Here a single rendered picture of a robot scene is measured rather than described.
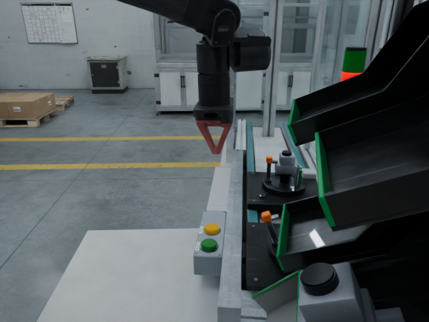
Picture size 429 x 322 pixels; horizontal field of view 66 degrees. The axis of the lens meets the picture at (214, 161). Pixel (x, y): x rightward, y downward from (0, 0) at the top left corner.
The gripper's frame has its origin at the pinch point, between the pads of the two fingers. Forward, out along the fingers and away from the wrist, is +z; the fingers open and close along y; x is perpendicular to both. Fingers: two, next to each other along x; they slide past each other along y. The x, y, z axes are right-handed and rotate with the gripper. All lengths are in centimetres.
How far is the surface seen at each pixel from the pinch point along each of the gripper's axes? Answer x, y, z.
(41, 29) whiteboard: 485, 743, -25
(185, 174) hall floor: 60, 256, 125
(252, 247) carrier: -7.4, 5.9, 27.2
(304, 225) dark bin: -14.2, -19.0, 4.1
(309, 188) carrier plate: -26, 39, 28
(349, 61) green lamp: -29.6, 22.9, -13.6
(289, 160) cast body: -19.2, 37.2, 17.4
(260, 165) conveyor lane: -12, 70, 33
